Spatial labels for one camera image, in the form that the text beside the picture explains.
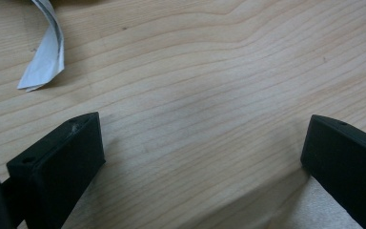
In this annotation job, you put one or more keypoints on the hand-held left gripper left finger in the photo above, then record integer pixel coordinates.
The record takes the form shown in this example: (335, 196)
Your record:
(60, 165)

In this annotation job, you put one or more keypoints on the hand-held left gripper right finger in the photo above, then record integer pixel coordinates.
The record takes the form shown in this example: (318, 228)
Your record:
(349, 165)

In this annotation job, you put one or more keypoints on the panda plush toy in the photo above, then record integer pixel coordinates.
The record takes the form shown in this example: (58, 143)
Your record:
(47, 54)

